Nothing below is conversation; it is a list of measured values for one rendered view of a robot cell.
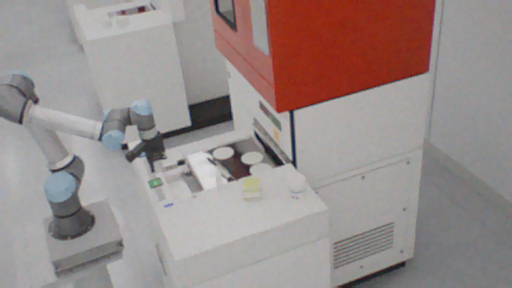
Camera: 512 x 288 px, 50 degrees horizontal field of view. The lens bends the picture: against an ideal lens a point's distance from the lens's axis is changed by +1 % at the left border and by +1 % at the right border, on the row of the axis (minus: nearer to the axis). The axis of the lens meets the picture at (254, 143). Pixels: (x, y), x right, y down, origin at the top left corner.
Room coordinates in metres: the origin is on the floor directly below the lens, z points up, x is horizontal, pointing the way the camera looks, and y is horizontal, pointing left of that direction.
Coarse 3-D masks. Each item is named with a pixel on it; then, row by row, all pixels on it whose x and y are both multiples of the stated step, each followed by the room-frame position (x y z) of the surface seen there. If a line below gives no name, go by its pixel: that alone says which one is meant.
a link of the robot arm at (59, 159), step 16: (0, 80) 1.90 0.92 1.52; (16, 80) 1.89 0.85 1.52; (32, 80) 1.96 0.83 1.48; (32, 96) 1.90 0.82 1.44; (32, 128) 1.88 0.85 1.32; (48, 144) 1.88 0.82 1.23; (48, 160) 1.89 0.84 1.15; (64, 160) 1.89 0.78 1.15; (80, 160) 1.97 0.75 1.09; (80, 176) 1.89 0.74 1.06
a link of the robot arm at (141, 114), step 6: (138, 102) 1.92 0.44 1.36; (144, 102) 1.92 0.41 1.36; (132, 108) 1.90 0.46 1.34; (138, 108) 1.89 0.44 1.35; (144, 108) 1.89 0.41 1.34; (150, 108) 1.91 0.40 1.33; (132, 114) 1.89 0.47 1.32; (138, 114) 1.89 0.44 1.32; (144, 114) 1.89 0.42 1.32; (150, 114) 1.90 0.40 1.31; (132, 120) 1.89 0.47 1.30; (138, 120) 1.89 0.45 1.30; (144, 120) 1.89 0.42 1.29; (150, 120) 1.90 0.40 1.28; (138, 126) 1.89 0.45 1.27; (144, 126) 1.89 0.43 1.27; (150, 126) 1.89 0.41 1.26
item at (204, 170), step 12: (228, 144) 2.26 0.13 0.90; (240, 144) 2.25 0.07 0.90; (252, 144) 2.24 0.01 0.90; (192, 156) 2.19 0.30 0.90; (204, 156) 2.18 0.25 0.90; (240, 156) 2.15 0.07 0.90; (264, 156) 2.13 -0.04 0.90; (192, 168) 2.09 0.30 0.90; (204, 168) 2.08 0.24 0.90; (228, 168) 2.06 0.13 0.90; (240, 168) 2.05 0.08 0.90; (204, 180) 1.99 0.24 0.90; (228, 180) 1.97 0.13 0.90
